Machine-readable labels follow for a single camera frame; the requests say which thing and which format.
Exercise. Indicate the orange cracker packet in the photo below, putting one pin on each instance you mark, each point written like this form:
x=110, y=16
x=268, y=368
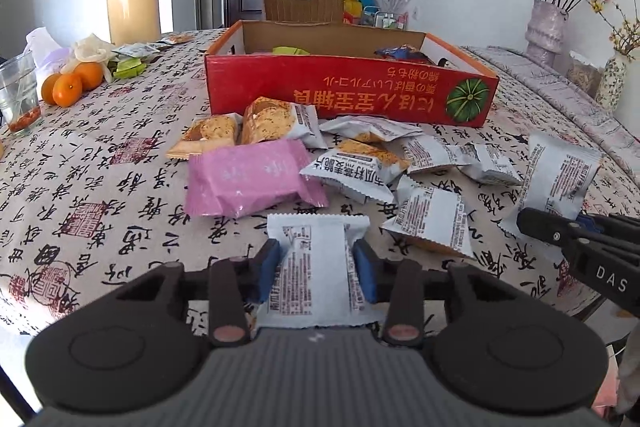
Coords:
x=195, y=149

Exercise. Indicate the small orange sachet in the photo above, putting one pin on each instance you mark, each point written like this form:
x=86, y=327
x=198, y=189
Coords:
x=179, y=39

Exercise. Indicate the pink snack packet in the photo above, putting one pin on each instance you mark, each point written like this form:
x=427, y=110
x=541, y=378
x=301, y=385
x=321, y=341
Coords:
x=250, y=177

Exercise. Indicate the white plastic bag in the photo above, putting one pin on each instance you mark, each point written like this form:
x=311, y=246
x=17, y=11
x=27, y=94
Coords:
x=42, y=41

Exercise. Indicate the white biscuit packet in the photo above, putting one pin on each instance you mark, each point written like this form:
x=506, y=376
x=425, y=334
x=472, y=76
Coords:
x=315, y=267
x=555, y=177

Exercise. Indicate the green snack packet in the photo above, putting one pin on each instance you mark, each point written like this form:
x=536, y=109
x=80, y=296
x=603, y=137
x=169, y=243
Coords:
x=290, y=51

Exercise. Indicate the small patterned vase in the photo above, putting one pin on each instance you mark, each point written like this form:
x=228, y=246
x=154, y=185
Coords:
x=611, y=82

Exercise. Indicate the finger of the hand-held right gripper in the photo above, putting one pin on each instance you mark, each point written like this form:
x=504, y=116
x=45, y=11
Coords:
x=545, y=224

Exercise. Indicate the small green packet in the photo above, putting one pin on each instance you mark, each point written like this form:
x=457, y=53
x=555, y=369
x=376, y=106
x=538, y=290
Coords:
x=129, y=68

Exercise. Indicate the yellow bag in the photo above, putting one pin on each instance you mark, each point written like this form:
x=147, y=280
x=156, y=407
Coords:
x=352, y=7

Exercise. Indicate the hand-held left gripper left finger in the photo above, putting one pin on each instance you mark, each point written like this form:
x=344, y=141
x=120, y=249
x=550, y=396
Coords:
x=268, y=272

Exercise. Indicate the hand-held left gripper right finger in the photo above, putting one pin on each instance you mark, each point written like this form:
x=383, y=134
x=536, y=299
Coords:
x=365, y=272

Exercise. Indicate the pile of white snack packets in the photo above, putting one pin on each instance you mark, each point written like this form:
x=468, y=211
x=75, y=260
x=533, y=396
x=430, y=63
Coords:
x=430, y=217

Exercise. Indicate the pink textured vase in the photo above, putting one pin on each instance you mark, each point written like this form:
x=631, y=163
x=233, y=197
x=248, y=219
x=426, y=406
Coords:
x=545, y=32

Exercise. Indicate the cream crumpled wrapper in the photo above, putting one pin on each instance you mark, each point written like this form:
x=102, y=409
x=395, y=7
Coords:
x=92, y=49

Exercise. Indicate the red cardboard box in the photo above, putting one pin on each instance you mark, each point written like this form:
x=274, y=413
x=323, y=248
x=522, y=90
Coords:
x=325, y=87

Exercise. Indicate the orange fruit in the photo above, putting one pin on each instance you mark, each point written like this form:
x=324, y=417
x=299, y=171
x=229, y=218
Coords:
x=91, y=74
x=67, y=90
x=47, y=89

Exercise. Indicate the clear storage jar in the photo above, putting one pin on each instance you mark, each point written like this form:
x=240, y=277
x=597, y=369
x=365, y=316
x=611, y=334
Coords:
x=582, y=74

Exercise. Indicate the purple plastic bag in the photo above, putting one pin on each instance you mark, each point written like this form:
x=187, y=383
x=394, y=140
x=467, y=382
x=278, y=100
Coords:
x=55, y=59

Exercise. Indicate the pile of small sachets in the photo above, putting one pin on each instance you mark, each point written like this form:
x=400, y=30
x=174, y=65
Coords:
x=135, y=50

